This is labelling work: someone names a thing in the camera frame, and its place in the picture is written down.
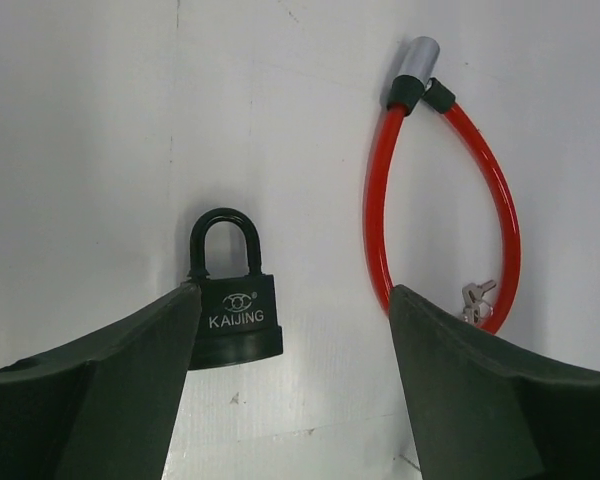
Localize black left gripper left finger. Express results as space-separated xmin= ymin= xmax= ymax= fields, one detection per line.
xmin=0 ymin=284 xmax=201 ymax=479

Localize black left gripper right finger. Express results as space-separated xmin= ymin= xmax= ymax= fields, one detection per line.
xmin=389 ymin=285 xmax=600 ymax=479

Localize silver cable lock keys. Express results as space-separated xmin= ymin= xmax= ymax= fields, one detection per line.
xmin=462 ymin=280 xmax=497 ymax=326

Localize black Kaijing padlock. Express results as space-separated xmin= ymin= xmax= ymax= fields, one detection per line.
xmin=189 ymin=208 xmax=283 ymax=371

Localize red cable lock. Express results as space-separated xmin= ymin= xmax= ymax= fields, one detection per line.
xmin=363 ymin=36 xmax=522 ymax=334

